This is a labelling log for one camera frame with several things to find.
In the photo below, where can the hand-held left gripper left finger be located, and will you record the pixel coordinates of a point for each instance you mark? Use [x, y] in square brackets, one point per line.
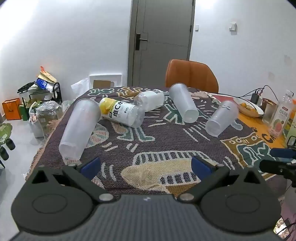
[91, 167]

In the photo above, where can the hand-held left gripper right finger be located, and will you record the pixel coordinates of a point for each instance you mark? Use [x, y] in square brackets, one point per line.
[201, 166]

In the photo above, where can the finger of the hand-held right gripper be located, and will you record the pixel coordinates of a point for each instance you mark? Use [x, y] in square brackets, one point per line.
[281, 153]
[272, 165]

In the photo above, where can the tall translucent plastic cup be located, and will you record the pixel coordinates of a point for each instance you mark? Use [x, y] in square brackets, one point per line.
[79, 129]
[183, 103]

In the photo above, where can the short translucent plastic cup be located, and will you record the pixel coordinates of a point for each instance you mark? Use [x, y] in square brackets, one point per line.
[222, 118]

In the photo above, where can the pink label juice bottle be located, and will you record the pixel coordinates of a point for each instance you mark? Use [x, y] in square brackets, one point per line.
[279, 118]

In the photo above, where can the orange printed table mat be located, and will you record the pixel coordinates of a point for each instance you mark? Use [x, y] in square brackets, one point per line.
[256, 126]

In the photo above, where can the clear drinking glass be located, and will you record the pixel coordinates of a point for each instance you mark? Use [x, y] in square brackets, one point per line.
[269, 113]

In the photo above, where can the patterned woven blanket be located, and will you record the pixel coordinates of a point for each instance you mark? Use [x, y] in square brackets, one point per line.
[161, 141]

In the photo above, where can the white bowl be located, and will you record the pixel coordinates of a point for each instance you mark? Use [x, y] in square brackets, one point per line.
[254, 112]

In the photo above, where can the orange fruit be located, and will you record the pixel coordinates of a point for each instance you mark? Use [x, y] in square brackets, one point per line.
[252, 110]
[244, 106]

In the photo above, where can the dark red box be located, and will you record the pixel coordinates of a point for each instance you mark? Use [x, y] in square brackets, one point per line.
[269, 101]

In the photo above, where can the black charger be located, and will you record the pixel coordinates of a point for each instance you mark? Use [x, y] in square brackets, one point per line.
[255, 97]

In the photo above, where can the yellow cap plastic bottle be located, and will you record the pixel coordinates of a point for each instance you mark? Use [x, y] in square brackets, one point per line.
[122, 112]

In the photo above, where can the white plastic bag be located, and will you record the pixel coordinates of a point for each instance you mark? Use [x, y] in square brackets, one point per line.
[81, 88]

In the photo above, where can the black metal rack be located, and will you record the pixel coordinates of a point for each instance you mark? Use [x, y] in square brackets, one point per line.
[55, 92]

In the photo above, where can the clear white label bottle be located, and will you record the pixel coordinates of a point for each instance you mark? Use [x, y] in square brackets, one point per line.
[150, 100]

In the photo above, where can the brown cardboard piece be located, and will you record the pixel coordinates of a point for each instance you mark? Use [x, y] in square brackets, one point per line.
[101, 83]

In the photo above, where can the green box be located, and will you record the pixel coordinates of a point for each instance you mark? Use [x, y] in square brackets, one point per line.
[23, 112]

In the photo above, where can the orange leather chair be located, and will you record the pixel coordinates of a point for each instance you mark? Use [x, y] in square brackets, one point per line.
[192, 74]

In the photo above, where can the green stool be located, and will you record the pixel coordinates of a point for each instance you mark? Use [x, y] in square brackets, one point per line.
[4, 134]

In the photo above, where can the blue white bag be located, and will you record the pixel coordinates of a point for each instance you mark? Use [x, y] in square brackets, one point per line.
[42, 83]

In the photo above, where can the orange cardboard box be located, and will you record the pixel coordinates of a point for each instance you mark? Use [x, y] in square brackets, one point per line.
[11, 109]

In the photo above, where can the brown paper bag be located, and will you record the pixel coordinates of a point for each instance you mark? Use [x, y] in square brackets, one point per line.
[47, 75]

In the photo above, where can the grey door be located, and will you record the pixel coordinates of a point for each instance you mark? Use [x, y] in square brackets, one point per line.
[161, 41]

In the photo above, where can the small white wall switch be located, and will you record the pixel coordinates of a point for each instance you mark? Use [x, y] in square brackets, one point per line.
[197, 27]

